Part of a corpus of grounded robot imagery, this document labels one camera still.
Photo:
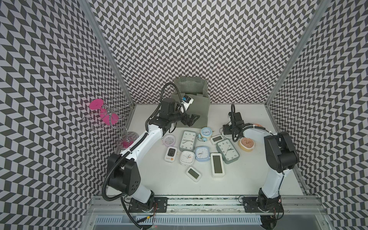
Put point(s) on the large green analog clock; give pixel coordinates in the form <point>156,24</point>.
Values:
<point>228,151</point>

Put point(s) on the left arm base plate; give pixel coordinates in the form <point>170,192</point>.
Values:
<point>157,204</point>

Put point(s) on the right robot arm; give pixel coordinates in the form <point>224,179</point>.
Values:
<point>280,153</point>

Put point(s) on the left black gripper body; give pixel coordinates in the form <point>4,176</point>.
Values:
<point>177,117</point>

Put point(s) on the green canvas bag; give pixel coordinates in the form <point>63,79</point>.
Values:
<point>197,89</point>

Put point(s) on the white square analog clock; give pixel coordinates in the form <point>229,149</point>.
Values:
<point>187,158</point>

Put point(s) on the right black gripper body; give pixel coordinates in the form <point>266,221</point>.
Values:
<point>229,129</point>

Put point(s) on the blue square alarm clock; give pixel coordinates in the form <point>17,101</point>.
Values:
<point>202,154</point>

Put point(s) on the tall white digital clock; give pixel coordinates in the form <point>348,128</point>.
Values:
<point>217,165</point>

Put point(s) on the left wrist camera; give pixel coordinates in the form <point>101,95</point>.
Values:
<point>186,102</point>

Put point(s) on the pink round alarm clock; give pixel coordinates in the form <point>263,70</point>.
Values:
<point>169,140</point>

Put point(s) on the orange round clock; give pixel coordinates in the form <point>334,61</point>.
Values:
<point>246,144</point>

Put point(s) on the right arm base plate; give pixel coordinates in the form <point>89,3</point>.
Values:
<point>262,204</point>

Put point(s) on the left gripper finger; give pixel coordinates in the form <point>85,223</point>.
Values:
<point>194,118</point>
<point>188,122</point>

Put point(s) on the small white digital clock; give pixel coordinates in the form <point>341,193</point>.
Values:
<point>216,139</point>

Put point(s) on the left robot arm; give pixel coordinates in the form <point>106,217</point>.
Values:
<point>123,176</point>

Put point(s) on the white timer with orange buttons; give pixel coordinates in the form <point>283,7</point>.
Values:
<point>170,155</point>

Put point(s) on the white tilted digital clock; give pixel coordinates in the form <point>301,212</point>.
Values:
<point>193,174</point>

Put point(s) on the blue twin-bell alarm clock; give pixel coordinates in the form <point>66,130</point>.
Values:
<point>205,134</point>

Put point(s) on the aluminium front rail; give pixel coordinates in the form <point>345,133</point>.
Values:
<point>292,205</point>

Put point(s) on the green rectangular analog clock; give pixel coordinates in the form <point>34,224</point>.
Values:
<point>188,141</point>

